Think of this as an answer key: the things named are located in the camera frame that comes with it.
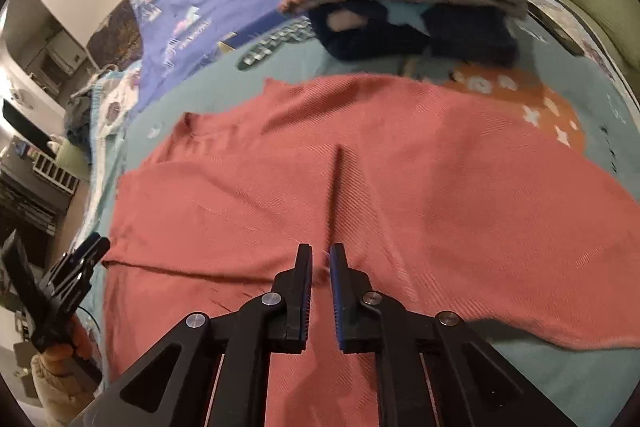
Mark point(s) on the dark shelf unit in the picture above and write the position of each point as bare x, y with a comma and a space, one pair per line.
35, 192

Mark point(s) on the white cabinet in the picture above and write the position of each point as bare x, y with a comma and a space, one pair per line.
50, 42

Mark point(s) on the salmon red knit garment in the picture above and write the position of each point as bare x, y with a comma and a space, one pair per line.
225, 207

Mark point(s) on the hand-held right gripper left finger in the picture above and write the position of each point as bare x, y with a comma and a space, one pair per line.
304, 297

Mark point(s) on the pale patterned quilt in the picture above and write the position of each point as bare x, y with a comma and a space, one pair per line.
107, 107

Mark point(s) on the navy garment with pale print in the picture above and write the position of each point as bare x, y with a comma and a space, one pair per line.
360, 34

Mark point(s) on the dark navy folded cloth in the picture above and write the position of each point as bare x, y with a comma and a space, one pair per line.
475, 37

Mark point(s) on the teal printed blanket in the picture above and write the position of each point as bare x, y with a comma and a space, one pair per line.
550, 382

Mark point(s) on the person's left forearm cream sleeve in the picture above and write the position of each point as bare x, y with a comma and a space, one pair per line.
57, 387

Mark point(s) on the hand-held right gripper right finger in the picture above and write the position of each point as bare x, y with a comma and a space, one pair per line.
337, 297

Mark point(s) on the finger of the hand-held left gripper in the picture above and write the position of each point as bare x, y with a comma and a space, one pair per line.
95, 247
65, 267

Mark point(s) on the person's left hand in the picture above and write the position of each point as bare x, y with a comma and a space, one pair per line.
70, 342

